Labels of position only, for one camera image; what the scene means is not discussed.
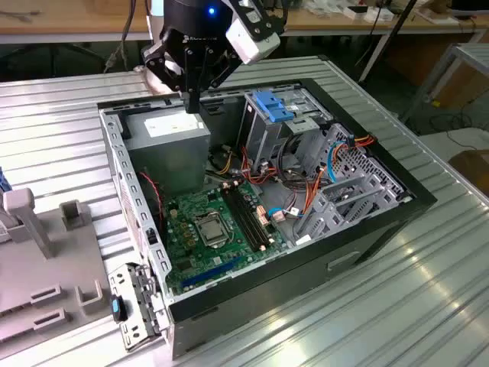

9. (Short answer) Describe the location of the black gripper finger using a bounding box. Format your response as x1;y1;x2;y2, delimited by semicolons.
141;41;194;115
192;48;241;115

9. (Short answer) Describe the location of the blue data wire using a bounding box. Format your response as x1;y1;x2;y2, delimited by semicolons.
326;140;351;185

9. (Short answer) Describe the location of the orange power wire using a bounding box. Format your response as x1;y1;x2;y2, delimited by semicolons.
303;132;378;217

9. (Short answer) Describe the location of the grey metal disk bay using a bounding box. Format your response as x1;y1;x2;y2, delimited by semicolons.
293;175;416;245

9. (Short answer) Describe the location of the blue plastic drive latch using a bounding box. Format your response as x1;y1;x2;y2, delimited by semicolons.
252;90;293;124

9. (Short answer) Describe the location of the grey optical drive cage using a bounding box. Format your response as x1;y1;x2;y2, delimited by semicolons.
238;88;335;166

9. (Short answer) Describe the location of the long wooden desk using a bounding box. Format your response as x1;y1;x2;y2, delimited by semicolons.
0;0;489;45

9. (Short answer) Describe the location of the grey power supply unit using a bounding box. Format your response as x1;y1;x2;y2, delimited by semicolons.
122;106;212;200

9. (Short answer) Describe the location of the white box with black top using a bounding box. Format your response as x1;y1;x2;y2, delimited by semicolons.
342;5;369;21

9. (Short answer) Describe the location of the black RAM slot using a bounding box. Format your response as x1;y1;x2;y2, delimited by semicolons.
220;186;263;252
225;185;266;249
231;183;269;246
235;181;274;243

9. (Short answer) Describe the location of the CPU socket with silver CPU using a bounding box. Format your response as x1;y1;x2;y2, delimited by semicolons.
193;214;235;250

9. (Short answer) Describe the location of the plain white box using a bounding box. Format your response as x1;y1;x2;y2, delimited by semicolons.
364;7;394;23

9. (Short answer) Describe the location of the green motherboard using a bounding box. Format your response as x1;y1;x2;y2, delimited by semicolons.
164;179;290;292

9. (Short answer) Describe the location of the black slanted pole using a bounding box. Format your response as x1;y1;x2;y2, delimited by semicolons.
358;0;418;83

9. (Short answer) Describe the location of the blue expansion slot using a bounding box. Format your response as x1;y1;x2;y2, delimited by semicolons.
180;255;244;290

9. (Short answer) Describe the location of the black open PC case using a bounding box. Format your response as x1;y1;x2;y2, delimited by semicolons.
96;77;439;361

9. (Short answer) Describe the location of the brown cardboard box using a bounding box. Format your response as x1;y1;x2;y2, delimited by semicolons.
433;64;489;109
449;149;489;192

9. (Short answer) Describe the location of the grey parts rack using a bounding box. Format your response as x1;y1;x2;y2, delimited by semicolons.
0;187;115;345

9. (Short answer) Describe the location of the black monitor stand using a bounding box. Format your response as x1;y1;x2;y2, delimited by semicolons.
450;0;484;20

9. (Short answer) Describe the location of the blue black retainer latch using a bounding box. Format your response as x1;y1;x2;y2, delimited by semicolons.
110;294;129;321

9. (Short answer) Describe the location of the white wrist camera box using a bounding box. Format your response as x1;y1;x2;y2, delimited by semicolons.
225;17;281;65

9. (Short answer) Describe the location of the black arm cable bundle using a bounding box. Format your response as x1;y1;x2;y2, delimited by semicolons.
103;0;138;74

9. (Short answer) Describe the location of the yellow black wire bundle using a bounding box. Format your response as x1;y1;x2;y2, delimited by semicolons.
208;145;235;177

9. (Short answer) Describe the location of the black cable loop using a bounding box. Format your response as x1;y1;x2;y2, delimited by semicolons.
275;133;309;184

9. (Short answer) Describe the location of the orange red wire bundle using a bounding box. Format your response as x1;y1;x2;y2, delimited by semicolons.
238;147;278;187

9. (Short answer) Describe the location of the red black fan wire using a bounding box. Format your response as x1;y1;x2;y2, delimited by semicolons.
138;171;167;230

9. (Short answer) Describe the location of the silver slot bracket retainer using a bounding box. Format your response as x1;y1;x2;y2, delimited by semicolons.
108;261;171;352

